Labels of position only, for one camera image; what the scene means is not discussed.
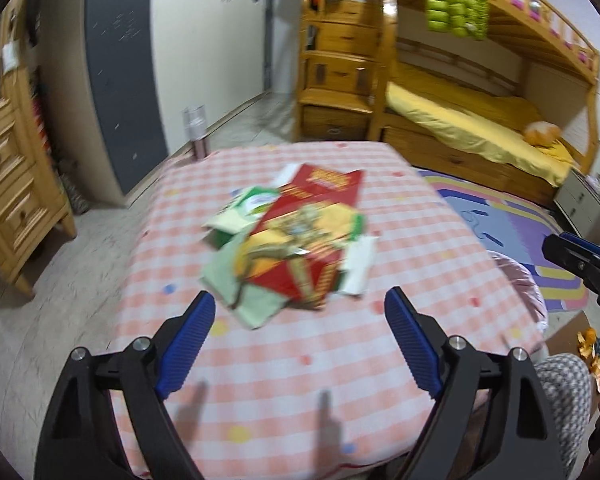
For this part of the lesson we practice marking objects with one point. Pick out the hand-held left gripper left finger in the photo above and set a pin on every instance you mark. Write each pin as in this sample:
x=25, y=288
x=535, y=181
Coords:
x=187, y=345

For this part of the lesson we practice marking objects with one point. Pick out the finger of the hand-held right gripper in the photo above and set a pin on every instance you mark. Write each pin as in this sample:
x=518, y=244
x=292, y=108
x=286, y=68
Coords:
x=567, y=255

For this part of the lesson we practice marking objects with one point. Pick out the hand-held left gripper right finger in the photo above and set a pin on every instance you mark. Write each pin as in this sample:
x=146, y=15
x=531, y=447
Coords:
x=412, y=345

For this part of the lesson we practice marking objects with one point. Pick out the cardboard box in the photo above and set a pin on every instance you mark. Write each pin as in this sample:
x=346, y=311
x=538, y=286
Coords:
x=562, y=330

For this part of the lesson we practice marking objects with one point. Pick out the red printed snack packet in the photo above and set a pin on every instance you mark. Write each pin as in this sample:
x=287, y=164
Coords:
x=310, y=240

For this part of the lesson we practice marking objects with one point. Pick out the grey nightstand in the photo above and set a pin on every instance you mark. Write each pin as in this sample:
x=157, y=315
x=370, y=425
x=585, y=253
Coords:
x=580, y=205

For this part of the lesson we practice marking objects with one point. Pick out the person's right leg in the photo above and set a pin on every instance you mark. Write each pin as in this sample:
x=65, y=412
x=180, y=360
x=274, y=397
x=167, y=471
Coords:
x=567, y=400

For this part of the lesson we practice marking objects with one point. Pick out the colourful purple rug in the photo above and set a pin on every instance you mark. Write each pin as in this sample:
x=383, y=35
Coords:
x=505, y=215

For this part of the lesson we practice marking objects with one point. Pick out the pale green packet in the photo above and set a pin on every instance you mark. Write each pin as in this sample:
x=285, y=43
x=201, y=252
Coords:
x=255, y=305

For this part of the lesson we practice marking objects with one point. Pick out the orange peels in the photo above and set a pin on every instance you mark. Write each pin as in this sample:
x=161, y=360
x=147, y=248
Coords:
x=591, y=345

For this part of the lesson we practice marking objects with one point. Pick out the white plastic wrapper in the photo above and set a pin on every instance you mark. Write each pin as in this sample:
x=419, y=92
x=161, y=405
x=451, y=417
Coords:
x=360, y=265

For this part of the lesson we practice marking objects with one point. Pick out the table with pink checked tablecloth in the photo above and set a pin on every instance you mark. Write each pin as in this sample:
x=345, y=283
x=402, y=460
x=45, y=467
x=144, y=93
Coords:
x=280, y=385

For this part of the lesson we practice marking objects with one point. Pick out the orange plush toy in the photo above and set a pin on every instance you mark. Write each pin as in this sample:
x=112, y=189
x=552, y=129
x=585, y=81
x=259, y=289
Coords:
x=542, y=134

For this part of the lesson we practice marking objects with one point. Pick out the yellow bed sheet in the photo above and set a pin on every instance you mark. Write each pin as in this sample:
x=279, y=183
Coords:
x=470, y=120

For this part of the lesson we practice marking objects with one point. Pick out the grey patterned cloth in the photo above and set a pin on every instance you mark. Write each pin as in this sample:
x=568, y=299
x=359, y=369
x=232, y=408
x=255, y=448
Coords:
x=76, y=190

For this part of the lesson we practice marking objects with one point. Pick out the white paper scrap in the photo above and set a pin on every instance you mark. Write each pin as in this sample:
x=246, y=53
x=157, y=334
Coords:
x=284, y=176

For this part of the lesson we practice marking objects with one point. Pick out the wooden bunk bed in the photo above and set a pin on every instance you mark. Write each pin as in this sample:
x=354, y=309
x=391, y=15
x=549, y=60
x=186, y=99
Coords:
x=530, y=50

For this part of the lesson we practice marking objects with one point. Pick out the white maroon spray bottle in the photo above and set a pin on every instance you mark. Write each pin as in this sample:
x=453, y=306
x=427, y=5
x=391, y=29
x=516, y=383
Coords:
x=196, y=127

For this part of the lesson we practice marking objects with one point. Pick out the wooden cabinet with drawers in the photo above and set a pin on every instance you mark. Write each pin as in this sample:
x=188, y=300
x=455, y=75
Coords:
x=10, y=185

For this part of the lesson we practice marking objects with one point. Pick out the green puffer jacket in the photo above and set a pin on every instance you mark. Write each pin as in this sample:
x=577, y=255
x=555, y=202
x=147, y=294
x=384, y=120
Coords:
x=455, y=0

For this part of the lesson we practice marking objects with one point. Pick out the wooden stair drawers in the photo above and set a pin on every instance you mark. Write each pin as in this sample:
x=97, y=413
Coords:
x=340, y=75

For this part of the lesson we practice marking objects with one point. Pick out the white grey wardrobe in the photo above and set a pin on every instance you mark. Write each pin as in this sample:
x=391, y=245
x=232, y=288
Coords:
x=190, y=60

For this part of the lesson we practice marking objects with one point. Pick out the white power adapter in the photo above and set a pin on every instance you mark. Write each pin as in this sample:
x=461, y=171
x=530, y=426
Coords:
x=11, y=56

